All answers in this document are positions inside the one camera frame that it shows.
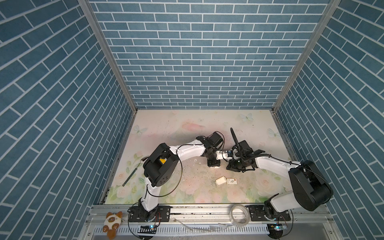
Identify aluminium front rail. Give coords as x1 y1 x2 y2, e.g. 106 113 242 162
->
86 204 334 225

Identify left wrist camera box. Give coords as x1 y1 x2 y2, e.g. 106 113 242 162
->
216 151 233 162

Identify white staple box sleeve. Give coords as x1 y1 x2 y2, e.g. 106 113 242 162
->
227 178 237 185

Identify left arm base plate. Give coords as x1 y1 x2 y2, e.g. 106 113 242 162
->
128 204 172 223

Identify white slotted cable duct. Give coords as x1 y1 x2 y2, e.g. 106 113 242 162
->
92 224 270 236

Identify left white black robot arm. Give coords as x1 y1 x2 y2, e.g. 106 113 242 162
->
139 131 225 213

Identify plush panda toy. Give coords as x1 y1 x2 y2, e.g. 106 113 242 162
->
103 211 123 240

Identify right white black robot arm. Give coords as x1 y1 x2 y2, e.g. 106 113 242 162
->
219 141 334 218

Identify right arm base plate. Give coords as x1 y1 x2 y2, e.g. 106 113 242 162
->
246 204 291 222

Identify clear tape roll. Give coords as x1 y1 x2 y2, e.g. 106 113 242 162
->
230 204 251 228

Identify white staple box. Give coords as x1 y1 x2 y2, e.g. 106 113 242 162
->
215 177 227 186

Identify black thin rod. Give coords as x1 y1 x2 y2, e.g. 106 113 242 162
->
122 163 142 187

